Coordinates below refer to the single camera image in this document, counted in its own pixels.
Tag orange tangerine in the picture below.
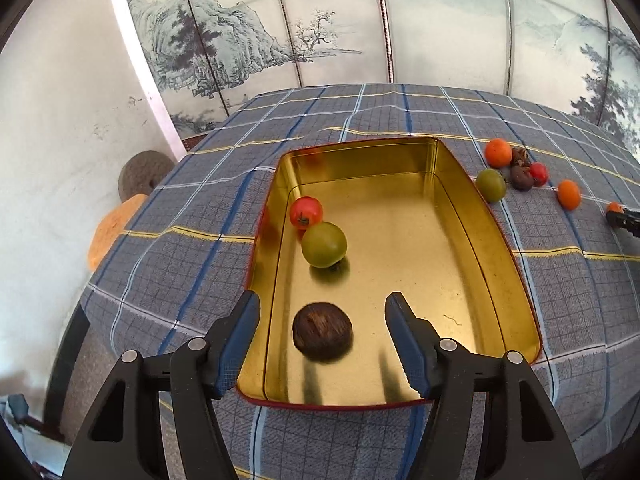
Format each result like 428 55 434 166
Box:
484 138 512 169

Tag red tomato in tin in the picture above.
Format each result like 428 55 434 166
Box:
288 196 323 231

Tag dark brown passion fruit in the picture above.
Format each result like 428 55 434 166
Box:
292 301 354 362

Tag green tomato with stem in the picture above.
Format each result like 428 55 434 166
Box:
475 168 506 204

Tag green tomato in tin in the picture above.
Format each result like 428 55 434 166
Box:
300 222 348 269

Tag dark brown round fruit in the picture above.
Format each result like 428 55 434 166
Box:
509 166 535 192

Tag gold tin box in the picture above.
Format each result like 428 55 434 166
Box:
236 136 541 410

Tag orange mandarin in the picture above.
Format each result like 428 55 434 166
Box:
556 179 582 211

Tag grey millstone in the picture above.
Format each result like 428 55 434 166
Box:
118 151 175 202

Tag plaid blue-grey tablecloth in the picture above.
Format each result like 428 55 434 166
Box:
80 84 639 470

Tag brown wrinkled fruit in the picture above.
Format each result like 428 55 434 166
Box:
510 146 530 167

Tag painted landscape folding screen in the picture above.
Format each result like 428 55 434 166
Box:
127 0 639 153

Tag small red tomato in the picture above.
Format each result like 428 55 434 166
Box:
529 162 549 188

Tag orange fruit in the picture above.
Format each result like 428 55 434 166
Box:
606 202 624 214

